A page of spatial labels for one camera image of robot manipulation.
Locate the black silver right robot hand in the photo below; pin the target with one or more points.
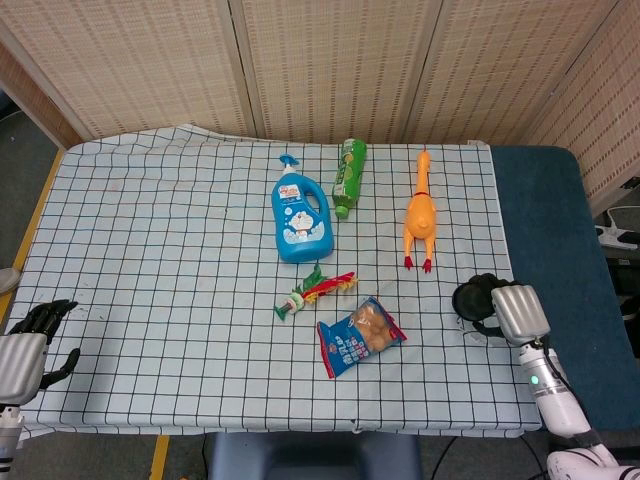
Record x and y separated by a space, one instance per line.
520 312

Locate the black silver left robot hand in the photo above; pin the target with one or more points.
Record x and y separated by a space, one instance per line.
20 360

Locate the black round object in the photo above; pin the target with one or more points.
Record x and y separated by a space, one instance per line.
472 300

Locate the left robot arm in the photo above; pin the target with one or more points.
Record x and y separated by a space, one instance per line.
7 435

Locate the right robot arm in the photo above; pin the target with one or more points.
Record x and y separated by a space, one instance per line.
560 405

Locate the white rounded object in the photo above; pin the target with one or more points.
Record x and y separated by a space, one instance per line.
7 281

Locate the white office chair base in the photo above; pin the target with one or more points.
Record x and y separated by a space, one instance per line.
617 232

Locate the orange rubber chicken toy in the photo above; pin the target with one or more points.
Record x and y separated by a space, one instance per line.
421 215

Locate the blue red snack bag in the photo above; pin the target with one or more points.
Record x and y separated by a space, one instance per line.
357 340

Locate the white black checked tablecloth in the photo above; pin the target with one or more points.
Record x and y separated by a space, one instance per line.
175 275

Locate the colourful feather shuttlecock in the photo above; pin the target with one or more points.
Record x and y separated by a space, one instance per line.
320 287

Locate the green plastic drink bottle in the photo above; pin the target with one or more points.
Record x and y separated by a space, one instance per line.
350 175

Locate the blue detergent bottle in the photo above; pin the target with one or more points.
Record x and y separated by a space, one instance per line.
302 225

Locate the blue padded chair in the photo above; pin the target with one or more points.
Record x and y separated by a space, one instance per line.
310 457

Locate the woven bamboo folding screen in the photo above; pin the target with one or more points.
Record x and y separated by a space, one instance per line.
325 60

